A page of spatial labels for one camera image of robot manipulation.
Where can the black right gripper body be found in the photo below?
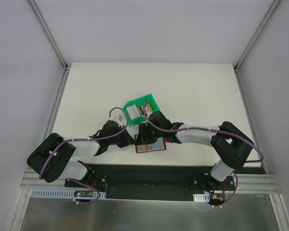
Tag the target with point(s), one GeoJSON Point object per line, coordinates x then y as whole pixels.
{"type": "Point", "coordinates": [147, 134]}

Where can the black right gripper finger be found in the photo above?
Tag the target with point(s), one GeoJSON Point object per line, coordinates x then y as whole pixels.
{"type": "Point", "coordinates": [152, 140]}
{"type": "Point", "coordinates": [143, 135]}

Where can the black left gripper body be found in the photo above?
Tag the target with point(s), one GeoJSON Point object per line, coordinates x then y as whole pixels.
{"type": "Point", "coordinates": [123, 140]}

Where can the red leather card holder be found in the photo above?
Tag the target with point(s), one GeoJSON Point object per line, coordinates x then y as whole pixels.
{"type": "Point", "coordinates": [160, 145]}

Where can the gold card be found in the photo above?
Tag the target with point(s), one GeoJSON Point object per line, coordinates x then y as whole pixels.
{"type": "Point", "coordinates": [143, 148]}
{"type": "Point", "coordinates": [140, 108]}

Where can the green plastic bin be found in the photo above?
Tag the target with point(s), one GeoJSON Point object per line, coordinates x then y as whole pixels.
{"type": "Point", "coordinates": [138, 102]}

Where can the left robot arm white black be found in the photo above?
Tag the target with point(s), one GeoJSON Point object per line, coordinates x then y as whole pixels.
{"type": "Point", "coordinates": [52, 158]}

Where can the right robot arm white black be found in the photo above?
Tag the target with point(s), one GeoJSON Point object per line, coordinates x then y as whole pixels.
{"type": "Point", "coordinates": [231, 145]}

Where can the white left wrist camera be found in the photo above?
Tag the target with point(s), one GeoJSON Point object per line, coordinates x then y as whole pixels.
{"type": "Point", "coordinates": [117, 119]}

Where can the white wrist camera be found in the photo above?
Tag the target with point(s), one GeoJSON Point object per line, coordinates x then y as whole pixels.
{"type": "Point", "coordinates": [148, 109]}
{"type": "Point", "coordinates": [117, 119]}

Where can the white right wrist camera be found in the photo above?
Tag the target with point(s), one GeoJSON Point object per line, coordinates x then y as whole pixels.
{"type": "Point", "coordinates": [148, 109]}

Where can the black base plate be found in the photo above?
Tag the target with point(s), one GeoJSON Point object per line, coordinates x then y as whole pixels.
{"type": "Point", "coordinates": [165, 183]}

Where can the left aluminium frame post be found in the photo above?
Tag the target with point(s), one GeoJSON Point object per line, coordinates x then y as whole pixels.
{"type": "Point", "coordinates": [47, 33]}

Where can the aluminium frame post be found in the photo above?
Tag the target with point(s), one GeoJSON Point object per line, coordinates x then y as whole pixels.
{"type": "Point", "coordinates": [257, 33]}
{"type": "Point", "coordinates": [47, 33]}

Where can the right white cable duct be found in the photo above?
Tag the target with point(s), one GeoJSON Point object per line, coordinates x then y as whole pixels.
{"type": "Point", "coordinates": [201, 197]}

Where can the white cable duct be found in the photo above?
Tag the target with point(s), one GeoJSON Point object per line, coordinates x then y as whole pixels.
{"type": "Point", "coordinates": [201, 197]}
{"type": "Point", "coordinates": [67, 194]}

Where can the left white cable duct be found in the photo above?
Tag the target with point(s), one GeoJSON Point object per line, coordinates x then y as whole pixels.
{"type": "Point", "coordinates": [67, 194]}

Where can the right aluminium frame post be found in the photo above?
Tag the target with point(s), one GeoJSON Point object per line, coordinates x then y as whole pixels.
{"type": "Point", "coordinates": [257, 33]}

